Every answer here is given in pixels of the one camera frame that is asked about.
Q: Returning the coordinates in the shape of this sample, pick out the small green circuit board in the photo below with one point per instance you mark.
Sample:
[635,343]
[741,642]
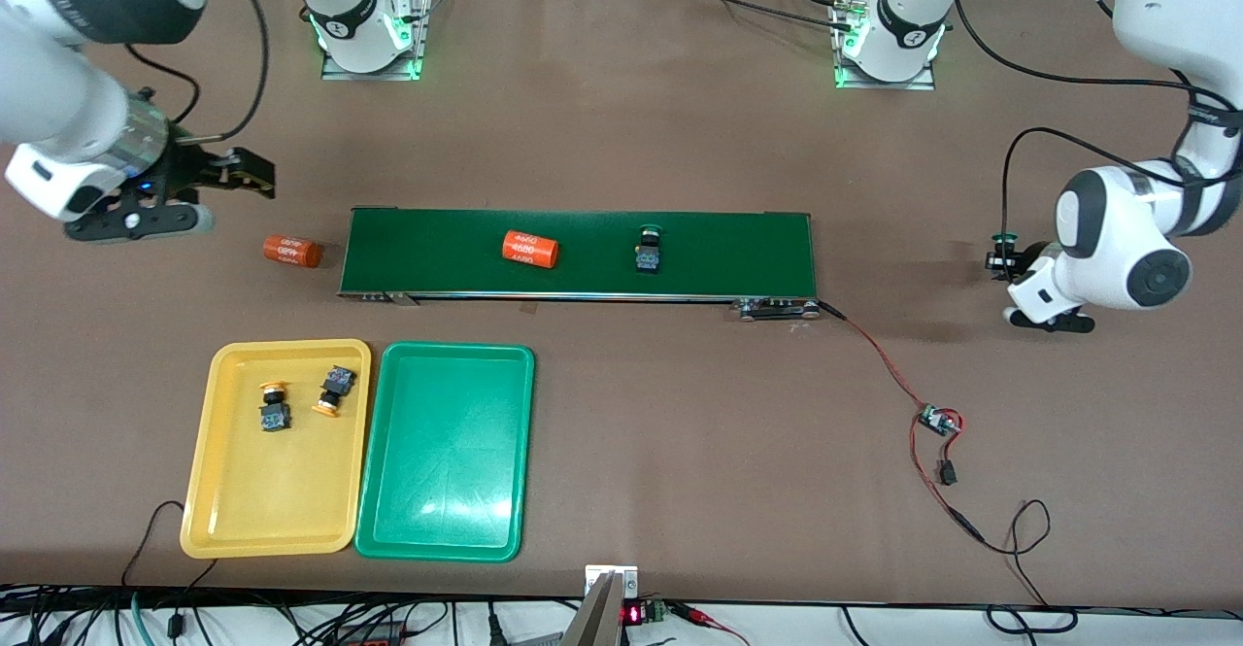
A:
[937,420]

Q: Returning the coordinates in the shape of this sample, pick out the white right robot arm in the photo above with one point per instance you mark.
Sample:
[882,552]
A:
[58,92]

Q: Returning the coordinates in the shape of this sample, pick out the yellow plastic tray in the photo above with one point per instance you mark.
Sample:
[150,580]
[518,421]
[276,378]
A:
[272,491]

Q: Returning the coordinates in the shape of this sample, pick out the green mushroom push button switch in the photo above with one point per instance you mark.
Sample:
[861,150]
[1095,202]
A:
[1002,236]
[649,259]

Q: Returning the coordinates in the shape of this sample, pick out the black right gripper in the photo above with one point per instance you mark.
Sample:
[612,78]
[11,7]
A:
[191,171]

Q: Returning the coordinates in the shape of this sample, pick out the orange cylinder with 4680 print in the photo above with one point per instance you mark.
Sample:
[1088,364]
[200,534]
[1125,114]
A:
[291,252]
[530,249]

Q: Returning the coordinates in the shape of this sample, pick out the green conveyor belt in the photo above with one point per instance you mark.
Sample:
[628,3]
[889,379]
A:
[583,253]

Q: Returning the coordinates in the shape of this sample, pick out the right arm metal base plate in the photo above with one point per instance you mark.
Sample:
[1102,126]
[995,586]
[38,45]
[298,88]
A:
[420,24]

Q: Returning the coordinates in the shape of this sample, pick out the green plastic tray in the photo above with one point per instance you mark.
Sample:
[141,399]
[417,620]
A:
[447,452]

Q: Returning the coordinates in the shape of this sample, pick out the red digit display module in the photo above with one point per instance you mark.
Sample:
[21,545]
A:
[633,614]

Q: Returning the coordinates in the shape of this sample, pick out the yellow mushroom push button switch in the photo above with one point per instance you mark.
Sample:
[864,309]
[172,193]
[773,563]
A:
[340,377]
[276,420]

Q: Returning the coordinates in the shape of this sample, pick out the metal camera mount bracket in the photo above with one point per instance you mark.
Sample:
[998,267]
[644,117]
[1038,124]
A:
[602,617]

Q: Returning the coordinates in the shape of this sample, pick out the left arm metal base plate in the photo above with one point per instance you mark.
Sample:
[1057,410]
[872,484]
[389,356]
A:
[889,84]

